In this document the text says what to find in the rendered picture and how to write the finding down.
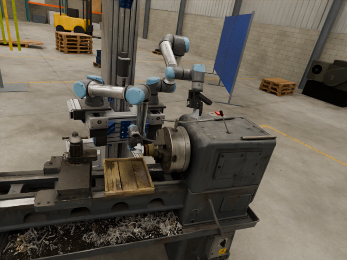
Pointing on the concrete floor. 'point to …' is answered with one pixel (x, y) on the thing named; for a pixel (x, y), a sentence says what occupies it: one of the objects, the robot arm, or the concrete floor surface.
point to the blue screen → (232, 50)
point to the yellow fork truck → (62, 23)
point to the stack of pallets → (73, 43)
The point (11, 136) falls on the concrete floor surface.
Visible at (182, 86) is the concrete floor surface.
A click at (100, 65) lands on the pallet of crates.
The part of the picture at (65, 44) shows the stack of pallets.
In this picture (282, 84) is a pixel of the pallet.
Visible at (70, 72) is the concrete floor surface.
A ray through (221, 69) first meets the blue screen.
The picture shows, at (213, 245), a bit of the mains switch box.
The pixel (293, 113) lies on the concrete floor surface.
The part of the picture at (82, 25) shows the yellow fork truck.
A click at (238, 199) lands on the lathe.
